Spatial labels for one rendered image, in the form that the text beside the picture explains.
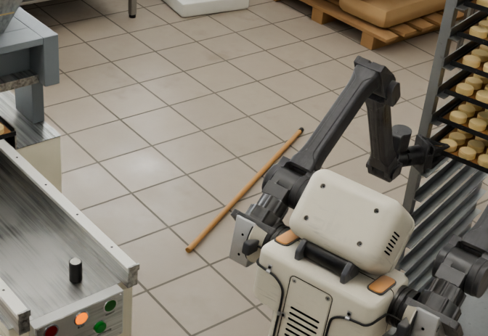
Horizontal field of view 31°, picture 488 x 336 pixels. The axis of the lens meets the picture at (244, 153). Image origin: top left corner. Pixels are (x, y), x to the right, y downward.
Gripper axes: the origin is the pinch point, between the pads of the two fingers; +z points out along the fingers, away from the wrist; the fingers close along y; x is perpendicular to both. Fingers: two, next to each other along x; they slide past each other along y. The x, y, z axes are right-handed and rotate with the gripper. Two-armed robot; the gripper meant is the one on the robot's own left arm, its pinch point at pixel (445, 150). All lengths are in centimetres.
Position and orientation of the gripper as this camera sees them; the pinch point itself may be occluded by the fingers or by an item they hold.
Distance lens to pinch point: 268.5
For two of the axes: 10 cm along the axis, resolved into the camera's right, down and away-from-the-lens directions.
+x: -3.8, -5.1, 7.7
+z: 9.2, -1.3, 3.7
